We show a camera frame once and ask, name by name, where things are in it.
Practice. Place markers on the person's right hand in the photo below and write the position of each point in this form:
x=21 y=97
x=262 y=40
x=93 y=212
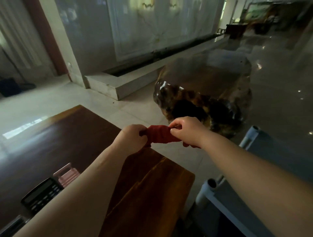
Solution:
x=192 y=130

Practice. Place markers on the person's left hand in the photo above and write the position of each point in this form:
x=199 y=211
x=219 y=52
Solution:
x=128 y=138

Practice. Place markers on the person's left fingers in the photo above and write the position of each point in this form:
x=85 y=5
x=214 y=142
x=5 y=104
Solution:
x=143 y=133

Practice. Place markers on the person's right thumb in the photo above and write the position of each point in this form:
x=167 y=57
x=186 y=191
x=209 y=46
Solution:
x=177 y=133

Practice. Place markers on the red cloth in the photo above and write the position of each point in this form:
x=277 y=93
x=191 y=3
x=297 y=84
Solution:
x=160 y=135

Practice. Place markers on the person's left forearm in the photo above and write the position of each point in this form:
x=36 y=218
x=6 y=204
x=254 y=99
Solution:
x=80 y=193

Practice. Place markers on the person's right forearm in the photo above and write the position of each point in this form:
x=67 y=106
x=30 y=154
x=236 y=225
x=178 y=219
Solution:
x=256 y=180

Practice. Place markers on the polished wood root stool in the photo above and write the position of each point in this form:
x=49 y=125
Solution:
x=207 y=85

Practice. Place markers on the white marble platform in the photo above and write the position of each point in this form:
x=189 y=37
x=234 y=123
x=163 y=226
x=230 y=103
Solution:
x=137 y=75

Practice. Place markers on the pink plastic holder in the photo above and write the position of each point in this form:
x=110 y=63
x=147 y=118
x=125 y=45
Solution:
x=66 y=174

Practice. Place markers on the dark wooden bench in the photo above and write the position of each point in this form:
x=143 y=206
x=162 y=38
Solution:
x=236 y=30

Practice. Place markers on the black calculator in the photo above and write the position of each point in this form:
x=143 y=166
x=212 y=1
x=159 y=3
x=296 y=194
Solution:
x=41 y=195

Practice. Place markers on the dark bag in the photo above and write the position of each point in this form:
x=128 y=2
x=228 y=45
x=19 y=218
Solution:
x=13 y=86

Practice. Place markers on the white curtain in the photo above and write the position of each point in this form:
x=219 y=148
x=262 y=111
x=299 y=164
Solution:
x=22 y=36

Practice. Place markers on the dark flat device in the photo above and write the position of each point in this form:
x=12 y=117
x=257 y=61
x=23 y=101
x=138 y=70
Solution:
x=12 y=227

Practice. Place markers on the white wall socket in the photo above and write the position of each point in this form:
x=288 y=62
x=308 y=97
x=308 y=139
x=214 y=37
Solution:
x=69 y=66

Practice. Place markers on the large white wall panel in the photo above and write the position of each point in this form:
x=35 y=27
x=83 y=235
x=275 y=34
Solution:
x=161 y=26

